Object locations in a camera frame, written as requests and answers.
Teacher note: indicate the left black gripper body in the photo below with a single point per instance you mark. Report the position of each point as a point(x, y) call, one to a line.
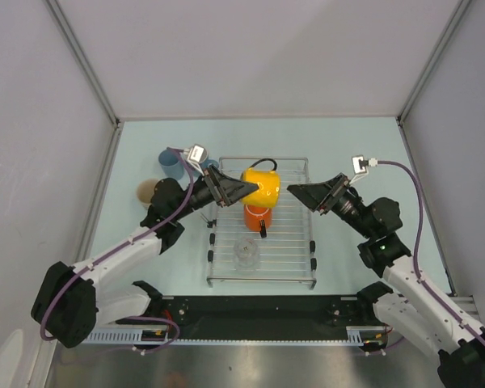
point(204, 191)

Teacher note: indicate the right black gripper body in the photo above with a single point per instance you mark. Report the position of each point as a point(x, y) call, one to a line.
point(343, 204)

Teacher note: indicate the blue textured ceramic mug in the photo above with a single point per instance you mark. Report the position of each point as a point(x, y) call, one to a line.
point(209, 163)

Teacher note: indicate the yellow ceramic mug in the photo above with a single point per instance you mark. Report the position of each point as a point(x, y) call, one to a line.
point(268, 182)

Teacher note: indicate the blue-grey plastic tumbler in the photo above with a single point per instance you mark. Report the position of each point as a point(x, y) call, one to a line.
point(169, 161)

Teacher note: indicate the beige ceramic mug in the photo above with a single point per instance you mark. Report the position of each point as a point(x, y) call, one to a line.
point(145, 191)

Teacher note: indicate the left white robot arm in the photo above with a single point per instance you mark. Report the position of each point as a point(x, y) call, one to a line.
point(74, 299)

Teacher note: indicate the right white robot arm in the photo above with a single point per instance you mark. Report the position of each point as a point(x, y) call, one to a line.
point(404, 298)

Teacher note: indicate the orange ceramic mug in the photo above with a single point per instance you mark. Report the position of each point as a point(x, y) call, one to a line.
point(258, 219)

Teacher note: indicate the clear glass cup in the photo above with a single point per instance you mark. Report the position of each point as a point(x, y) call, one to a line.
point(246, 254)

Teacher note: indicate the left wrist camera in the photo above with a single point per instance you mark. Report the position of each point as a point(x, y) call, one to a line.
point(196, 156)

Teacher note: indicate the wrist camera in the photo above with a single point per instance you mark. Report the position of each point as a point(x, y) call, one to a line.
point(196, 156)
point(361, 166)

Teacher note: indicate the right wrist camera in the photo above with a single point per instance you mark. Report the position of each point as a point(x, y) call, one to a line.
point(361, 166)

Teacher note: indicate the metal wire dish rack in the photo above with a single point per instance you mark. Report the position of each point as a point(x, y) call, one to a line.
point(287, 258)

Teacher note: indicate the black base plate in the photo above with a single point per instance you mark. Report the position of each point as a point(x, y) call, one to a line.
point(273, 318)

